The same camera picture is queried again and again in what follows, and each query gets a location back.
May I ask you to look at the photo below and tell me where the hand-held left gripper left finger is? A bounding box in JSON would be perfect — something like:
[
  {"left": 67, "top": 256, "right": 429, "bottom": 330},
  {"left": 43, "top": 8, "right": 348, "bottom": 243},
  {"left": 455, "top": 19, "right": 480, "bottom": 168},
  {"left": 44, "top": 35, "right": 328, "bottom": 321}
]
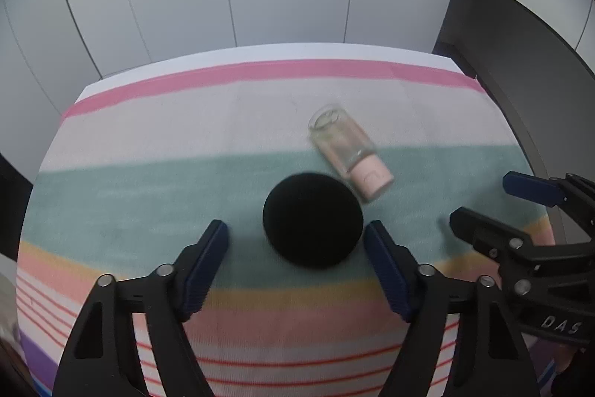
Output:
[{"left": 51, "top": 219, "right": 229, "bottom": 397}]

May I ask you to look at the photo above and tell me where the clear bottle with pink cap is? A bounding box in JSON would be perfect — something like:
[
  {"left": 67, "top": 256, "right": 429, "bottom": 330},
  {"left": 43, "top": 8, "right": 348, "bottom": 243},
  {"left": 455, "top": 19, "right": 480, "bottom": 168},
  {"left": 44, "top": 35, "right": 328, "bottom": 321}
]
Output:
[{"left": 308, "top": 103, "right": 395, "bottom": 205}]

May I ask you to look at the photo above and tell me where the striped colourful cloth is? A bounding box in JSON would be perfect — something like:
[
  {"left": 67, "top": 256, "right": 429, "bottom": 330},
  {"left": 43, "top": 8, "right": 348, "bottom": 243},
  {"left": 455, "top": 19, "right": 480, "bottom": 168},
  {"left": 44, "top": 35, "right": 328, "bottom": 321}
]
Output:
[{"left": 16, "top": 59, "right": 559, "bottom": 397}]

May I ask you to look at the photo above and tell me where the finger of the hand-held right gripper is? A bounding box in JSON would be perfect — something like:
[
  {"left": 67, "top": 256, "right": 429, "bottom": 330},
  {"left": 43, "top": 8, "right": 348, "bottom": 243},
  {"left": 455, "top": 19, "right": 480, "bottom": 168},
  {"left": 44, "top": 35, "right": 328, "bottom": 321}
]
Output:
[
  {"left": 449, "top": 206, "right": 556, "bottom": 270},
  {"left": 503, "top": 171, "right": 595, "bottom": 242}
]

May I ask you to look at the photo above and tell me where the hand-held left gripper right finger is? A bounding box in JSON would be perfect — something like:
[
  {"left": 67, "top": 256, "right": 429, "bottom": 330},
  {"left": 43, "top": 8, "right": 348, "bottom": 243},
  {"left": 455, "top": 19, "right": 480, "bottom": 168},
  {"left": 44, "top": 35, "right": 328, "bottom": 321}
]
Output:
[{"left": 363, "top": 220, "right": 542, "bottom": 397}]

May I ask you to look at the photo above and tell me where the black round sponge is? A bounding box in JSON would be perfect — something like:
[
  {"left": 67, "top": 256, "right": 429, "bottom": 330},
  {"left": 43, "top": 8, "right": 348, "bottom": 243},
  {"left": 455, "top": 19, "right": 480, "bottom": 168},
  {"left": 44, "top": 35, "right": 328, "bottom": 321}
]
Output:
[{"left": 263, "top": 172, "right": 364, "bottom": 270}]

